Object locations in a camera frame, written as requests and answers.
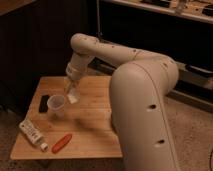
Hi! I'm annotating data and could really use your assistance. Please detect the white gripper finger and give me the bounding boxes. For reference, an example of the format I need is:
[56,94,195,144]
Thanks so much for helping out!
[72,82,79,97]
[64,78,72,93]

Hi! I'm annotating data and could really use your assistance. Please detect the white sponge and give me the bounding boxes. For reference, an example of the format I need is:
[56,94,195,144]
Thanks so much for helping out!
[67,89,80,104]

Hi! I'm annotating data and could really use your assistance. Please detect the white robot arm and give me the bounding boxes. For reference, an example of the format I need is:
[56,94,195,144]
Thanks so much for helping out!
[66,33,181,171]

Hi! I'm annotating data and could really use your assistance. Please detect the white ceramic cup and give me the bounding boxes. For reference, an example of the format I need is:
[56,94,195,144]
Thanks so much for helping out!
[47,95,66,117]

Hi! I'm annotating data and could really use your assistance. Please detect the black phone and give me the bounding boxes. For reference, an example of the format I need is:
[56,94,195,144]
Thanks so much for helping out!
[39,95,49,113]

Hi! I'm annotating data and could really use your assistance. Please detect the wooden table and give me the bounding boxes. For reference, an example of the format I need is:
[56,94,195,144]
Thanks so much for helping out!
[10,76,121,160]

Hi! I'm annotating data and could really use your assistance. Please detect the orange carrot toy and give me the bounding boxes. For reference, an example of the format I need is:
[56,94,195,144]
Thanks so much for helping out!
[51,134,72,153]

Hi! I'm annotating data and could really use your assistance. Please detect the white tube with cap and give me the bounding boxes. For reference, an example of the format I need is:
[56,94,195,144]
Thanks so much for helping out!
[19,119,48,151]

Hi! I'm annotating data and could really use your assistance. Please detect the metal shelf rack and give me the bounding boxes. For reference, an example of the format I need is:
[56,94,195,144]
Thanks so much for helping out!
[86,0,213,113]

